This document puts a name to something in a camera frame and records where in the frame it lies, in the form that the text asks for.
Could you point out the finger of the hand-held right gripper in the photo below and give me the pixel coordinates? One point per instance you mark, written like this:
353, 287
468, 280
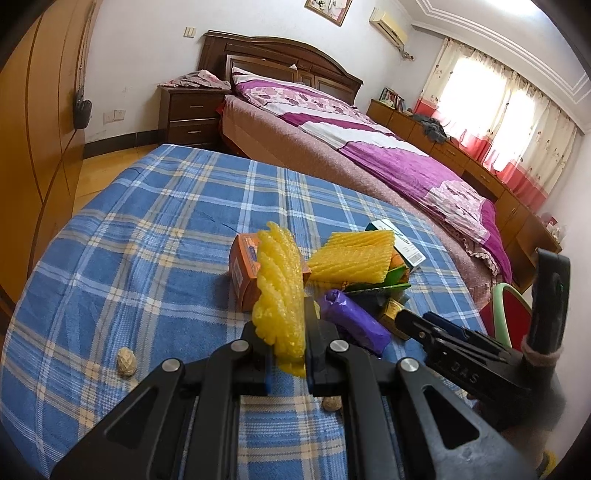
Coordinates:
466, 337
425, 334

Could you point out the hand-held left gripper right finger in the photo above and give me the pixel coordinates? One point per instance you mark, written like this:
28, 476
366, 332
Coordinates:
318, 350

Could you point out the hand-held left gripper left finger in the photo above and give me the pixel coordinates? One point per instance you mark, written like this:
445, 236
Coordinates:
256, 364

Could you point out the small yellow box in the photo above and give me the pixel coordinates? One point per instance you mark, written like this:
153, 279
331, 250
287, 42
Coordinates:
390, 314

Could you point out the purple plastic packet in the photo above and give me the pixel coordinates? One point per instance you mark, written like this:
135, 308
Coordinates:
351, 318

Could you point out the red bin with green rim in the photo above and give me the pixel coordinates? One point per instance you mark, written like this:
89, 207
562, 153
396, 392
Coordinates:
508, 314

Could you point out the yellow foam fruit net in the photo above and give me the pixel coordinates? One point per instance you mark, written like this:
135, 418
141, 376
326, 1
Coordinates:
351, 258
277, 300

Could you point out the green and orange snack packet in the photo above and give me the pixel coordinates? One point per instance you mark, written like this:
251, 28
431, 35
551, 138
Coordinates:
397, 273

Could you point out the orange cardboard box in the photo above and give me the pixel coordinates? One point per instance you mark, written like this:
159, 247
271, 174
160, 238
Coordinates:
242, 272

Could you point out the small beige nut shell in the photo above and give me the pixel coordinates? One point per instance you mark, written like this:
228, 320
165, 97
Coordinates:
331, 403

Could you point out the white and green cardboard box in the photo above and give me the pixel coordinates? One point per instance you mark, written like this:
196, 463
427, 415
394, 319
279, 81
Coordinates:
406, 247

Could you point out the large beige nut shell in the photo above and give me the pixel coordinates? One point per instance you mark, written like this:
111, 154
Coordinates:
126, 362

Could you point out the small toiletry containers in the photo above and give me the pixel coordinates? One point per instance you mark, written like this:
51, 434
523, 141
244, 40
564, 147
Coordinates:
555, 227

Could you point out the bed with purple cover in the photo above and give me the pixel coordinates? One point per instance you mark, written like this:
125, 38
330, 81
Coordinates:
369, 184

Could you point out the blue plaid blanket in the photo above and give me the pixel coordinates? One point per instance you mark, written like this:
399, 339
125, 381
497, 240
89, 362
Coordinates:
161, 230

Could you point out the long light wooden cabinet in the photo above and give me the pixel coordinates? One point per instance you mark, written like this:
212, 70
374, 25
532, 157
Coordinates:
461, 161

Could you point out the purple floral quilt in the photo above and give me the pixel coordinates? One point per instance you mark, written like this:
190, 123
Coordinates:
392, 161

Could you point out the grey crumpled clothes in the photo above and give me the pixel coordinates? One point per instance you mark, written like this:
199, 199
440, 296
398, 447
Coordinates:
431, 127

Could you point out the floral curtain with red hem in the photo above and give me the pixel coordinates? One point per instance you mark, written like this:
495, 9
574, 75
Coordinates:
554, 138

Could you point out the row of books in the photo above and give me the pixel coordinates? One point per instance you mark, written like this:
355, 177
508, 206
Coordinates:
392, 98

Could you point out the dark wooden nightstand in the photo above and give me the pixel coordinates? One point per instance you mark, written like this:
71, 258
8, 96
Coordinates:
189, 110

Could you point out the purple floral pillow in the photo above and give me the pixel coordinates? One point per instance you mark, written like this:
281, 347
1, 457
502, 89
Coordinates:
263, 83

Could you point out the pink floral cloth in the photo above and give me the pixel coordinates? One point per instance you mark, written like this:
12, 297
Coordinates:
203, 79

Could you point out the dark wooden headboard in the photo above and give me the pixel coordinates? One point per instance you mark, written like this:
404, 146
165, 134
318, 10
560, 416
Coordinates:
277, 50

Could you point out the black hanging bag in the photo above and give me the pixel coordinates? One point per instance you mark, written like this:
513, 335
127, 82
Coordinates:
83, 113

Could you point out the light wooden wardrobe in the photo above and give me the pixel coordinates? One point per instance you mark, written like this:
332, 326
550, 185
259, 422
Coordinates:
41, 92

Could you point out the beige wall socket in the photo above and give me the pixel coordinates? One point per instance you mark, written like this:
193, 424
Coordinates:
119, 115

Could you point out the wall air conditioner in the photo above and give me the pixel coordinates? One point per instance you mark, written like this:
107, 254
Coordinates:
390, 25

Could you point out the framed wall picture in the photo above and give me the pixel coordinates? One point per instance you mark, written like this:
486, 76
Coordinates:
330, 9

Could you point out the beige light switch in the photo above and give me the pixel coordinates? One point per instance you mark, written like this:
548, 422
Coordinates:
190, 31

